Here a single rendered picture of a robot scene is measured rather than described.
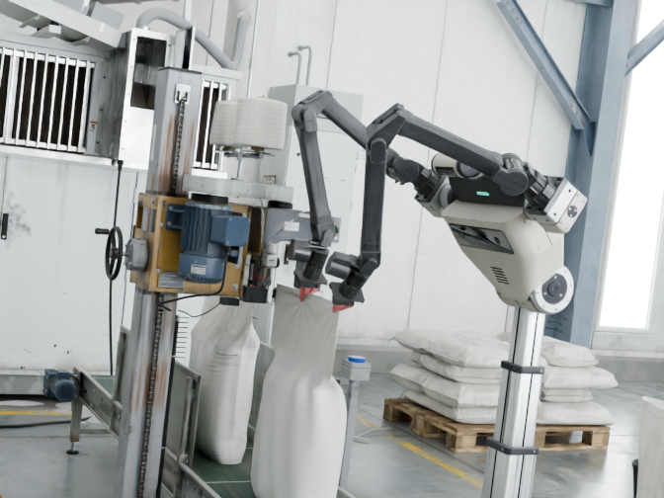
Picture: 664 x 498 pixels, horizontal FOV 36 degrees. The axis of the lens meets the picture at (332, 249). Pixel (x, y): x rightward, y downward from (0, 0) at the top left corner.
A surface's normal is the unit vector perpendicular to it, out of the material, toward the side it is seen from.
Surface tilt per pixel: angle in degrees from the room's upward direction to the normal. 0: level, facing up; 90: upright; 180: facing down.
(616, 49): 90
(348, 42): 90
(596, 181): 90
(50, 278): 90
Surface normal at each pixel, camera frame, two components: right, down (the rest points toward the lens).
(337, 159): 0.44, 0.10
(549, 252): 0.63, 0.53
